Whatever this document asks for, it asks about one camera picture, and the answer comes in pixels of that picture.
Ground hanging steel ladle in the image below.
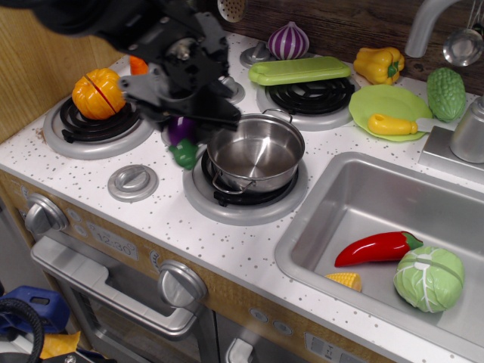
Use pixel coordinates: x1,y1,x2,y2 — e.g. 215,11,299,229
442,1,483,67

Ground grey stove knob front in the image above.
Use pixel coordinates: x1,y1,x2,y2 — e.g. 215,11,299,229
107,165,159,203

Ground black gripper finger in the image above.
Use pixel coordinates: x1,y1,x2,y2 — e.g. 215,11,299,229
138,106,171,124
194,121,225,144

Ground purple toy eggplant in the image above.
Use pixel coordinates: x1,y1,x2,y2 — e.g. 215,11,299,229
167,116,198,170

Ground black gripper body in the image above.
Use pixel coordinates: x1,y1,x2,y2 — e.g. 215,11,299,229
118,64,241,130

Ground yellow toy corn piece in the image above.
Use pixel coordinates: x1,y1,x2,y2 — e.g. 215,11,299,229
325,272,362,292

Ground green plastic plate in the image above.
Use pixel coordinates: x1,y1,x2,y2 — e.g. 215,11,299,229
348,85,433,142

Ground yellow cloth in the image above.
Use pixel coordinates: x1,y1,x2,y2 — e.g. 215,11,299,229
40,331,81,359

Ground red toy chili pepper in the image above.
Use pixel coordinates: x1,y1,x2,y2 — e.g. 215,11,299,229
334,231,424,268

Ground grey stove knob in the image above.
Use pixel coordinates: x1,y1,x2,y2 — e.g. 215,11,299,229
219,76,245,105
239,42,275,68
107,165,159,203

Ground grey oven dial right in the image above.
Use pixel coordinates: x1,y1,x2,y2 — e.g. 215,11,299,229
157,259,208,308

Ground back right stove burner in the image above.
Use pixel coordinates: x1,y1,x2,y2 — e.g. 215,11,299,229
256,76,360,132

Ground oven clock display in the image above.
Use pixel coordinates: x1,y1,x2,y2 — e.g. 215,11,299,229
86,222,138,261

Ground grey oven dial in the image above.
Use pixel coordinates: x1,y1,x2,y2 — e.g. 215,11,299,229
157,259,208,308
24,193,69,235

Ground blue plastic device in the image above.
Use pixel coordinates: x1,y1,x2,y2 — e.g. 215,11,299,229
1,286,70,334

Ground green toy bitter gourd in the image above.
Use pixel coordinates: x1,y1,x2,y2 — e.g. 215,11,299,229
427,68,466,123

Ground grey oven door handle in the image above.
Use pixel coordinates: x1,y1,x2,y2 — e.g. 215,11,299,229
31,237,197,340

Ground grey toy faucet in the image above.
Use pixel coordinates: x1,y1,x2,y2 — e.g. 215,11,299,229
418,13,483,182

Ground orange toy pumpkin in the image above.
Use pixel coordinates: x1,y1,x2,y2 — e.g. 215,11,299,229
71,68,126,120

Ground grey stove knob back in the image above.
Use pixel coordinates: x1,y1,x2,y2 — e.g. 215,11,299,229
239,42,275,68

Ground grey oven dial left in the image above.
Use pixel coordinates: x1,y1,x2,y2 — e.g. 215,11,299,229
24,193,69,235

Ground black braided cable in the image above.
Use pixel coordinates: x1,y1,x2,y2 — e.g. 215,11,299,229
0,297,45,363

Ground grey sink basin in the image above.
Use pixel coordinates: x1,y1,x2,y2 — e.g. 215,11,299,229
275,152,483,362

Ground front right stove burner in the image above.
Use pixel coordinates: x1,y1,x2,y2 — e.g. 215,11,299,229
182,154,309,226

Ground yellow handled toy knife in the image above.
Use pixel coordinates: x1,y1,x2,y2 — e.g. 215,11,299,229
367,113,438,136

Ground purple striped toy onion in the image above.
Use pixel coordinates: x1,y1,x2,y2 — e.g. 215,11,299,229
268,21,309,61

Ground grey stove knob middle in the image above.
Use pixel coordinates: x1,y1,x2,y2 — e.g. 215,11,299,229
219,76,245,105

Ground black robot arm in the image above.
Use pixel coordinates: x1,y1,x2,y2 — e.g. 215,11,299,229
32,1,240,136

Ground front left stove burner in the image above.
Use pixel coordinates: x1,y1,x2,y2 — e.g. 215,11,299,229
42,97,154,160

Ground green toy cabbage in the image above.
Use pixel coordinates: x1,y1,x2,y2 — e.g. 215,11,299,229
393,247,465,313

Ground steel pot with handles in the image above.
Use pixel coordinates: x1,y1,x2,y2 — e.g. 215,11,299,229
206,113,306,194

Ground hanging steel skimmer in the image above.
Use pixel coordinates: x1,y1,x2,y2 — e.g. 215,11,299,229
217,0,248,23

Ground orange toy carrot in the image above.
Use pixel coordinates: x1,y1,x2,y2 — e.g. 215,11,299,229
129,55,149,76

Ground green plastic cutting board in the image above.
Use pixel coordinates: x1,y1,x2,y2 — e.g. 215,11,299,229
249,57,351,86

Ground yellow toy bell pepper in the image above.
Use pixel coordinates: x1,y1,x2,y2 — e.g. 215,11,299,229
353,47,405,85

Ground stove burner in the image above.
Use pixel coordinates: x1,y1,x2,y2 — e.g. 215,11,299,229
256,76,360,132
42,97,154,160
182,154,309,226

